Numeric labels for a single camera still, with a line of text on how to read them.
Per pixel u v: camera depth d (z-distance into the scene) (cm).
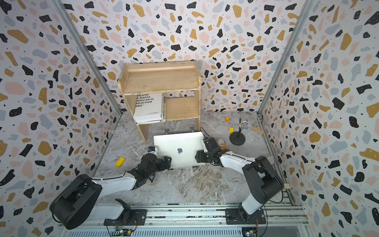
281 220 74
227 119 117
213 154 72
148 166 70
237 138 103
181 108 95
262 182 46
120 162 92
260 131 113
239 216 73
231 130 110
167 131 90
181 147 90
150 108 86
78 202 42
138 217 73
